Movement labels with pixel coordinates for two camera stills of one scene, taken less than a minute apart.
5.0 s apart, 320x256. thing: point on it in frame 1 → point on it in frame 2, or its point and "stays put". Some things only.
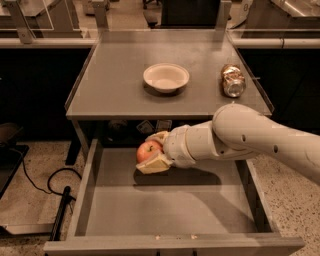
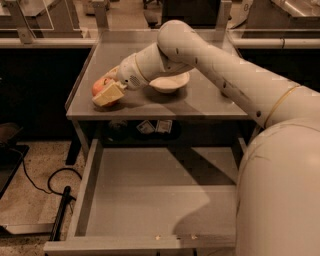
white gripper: (176, 146) → (129, 74)
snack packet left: (145, 127) stays put
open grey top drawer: (211, 210) stays put
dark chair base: (11, 154) stays put
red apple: (147, 150) → (99, 85)
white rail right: (275, 43) stays put
